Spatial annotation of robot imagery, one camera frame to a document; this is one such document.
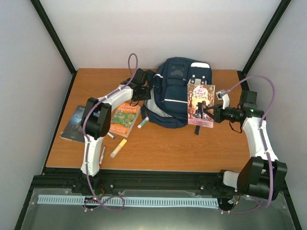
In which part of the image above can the pink Taming Shrew book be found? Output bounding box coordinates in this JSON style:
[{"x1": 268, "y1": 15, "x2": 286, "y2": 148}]
[{"x1": 188, "y1": 84, "x2": 215, "y2": 128}]

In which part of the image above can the navy blue student backpack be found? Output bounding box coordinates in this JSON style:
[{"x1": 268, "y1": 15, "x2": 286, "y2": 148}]
[{"x1": 141, "y1": 57, "x2": 212, "y2": 135}]

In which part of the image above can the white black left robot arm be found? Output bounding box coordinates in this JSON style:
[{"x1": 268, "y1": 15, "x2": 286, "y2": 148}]
[{"x1": 81, "y1": 69, "x2": 154, "y2": 193}]

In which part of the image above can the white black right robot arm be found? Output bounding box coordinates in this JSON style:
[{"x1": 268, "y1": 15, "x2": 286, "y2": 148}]
[{"x1": 205, "y1": 90, "x2": 287, "y2": 201}]

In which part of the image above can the orange Treehouse book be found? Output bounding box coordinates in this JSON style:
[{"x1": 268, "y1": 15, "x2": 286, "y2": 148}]
[{"x1": 109, "y1": 103, "x2": 141, "y2": 138}]

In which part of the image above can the green white glue stick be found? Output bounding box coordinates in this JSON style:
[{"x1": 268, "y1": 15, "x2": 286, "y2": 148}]
[{"x1": 137, "y1": 117, "x2": 149, "y2": 128}]

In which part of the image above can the purple capped white marker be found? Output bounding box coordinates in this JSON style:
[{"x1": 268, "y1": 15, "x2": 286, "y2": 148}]
[{"x1": 107, "y1": 132, "x2": 115, "y2": 139}]

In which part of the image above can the yellow highlighter marker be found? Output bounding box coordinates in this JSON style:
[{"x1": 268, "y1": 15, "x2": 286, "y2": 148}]
[{"x1": 110, "y1": 139, "x2": 127, "y2": 158}]

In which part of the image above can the red white marker pen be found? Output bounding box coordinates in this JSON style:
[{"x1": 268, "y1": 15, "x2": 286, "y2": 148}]
[{"x1": 99, "y1": 146, "x2": 106, "y2": 168}]

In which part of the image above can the dark blue Heights book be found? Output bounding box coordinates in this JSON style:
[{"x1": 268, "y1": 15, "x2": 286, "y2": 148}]
[{"x1": 60, "y1": 105, "x2": 84, "y2": 143}]

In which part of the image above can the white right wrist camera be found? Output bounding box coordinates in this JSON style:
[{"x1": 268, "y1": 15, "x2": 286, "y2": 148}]
[{"x1": 216, "y1": 90, "x2": 230, "y2": 109}]

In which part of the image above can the black right corner post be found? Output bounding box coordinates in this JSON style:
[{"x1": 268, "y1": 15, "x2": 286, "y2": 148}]
[{"x1": 242, "y1": 0, "x2": 292, "y2": 72}]

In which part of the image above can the black corner post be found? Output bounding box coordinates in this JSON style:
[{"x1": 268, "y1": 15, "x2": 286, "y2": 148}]
[
  {"x1": 242, "y1": 0, "x2": 292, "y2": 72},
  {"x1": 30, "y1": 0, "x2": 77, "y2": 75}
]

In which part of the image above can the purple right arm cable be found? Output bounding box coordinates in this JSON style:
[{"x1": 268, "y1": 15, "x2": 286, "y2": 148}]
[{"x1": 219, "y1": 75, "x2": 276, "y2": 214}]

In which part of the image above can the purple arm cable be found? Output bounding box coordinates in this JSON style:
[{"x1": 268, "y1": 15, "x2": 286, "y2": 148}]
[
  {"x1": 81, "y1": 53, "x2": 139, "y2": 212},
  {"x1": 219, "y1": 75, "x2": 276, "y2": 214}
]

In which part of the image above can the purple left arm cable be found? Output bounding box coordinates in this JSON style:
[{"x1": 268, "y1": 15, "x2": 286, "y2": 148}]
[{"x1": 81, "y1": 53, "x2": 139, "y2": 212}]

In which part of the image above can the black aluminium frame rail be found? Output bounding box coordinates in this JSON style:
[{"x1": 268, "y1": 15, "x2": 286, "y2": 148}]
[{"x1": 30, "y1": 168, "x2": 235, "y2": 197}]

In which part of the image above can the black left corner post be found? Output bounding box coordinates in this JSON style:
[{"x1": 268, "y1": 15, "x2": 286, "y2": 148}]
[{"x1": 30, "y1": 0, "x2": 77, "y2": 75}]

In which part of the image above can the light blue slotted cable duct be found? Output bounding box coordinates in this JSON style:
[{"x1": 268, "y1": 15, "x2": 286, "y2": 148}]
[{"x1": 37, "y1": 195, "x2": 218, "y2": 208}]

